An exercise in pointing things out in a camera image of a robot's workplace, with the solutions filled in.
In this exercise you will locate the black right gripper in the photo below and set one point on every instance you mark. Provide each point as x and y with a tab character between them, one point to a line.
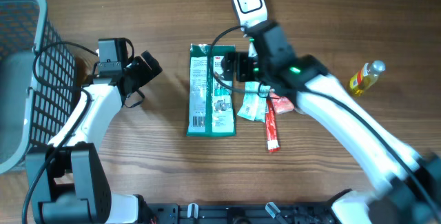
239	62

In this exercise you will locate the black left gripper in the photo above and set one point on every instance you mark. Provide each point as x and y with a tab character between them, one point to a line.
145	72

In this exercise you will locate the orange Kleenex tissue pack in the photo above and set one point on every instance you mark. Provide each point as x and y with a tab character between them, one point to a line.
281	104

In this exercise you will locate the mint green wipes packet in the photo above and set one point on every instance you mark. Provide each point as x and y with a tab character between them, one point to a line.
254	107

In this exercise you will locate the green 3M gloves package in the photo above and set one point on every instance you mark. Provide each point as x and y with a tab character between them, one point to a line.
211	112

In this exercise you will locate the red snack stick packet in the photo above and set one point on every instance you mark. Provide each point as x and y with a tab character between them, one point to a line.
271	131

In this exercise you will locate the yellow Vim bottle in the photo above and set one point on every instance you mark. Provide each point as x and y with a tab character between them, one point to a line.
363	79

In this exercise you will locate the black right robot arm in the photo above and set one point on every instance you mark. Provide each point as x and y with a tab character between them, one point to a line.
406	186

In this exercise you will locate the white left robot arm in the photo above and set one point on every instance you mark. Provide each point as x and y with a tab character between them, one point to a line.
67	182

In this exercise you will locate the white barcode scanner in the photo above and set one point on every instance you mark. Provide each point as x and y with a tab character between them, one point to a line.
250	12

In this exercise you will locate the grey plastic basket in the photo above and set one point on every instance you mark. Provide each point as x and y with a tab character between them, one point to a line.
36	72

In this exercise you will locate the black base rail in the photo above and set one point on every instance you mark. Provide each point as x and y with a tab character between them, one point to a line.
307	213

